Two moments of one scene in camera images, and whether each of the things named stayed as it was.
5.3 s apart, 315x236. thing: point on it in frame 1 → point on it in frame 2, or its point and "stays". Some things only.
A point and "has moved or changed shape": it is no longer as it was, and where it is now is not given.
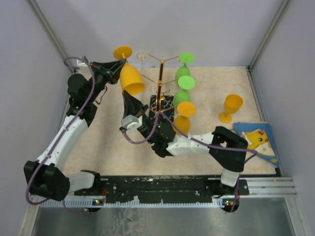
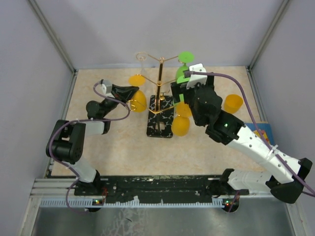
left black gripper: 111,71 → 123,93
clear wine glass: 142,55 stays
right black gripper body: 147,123 → 189,94
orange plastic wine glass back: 132,81 has moved or changed shape
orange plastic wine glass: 232,104 stays
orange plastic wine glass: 185,110 stays
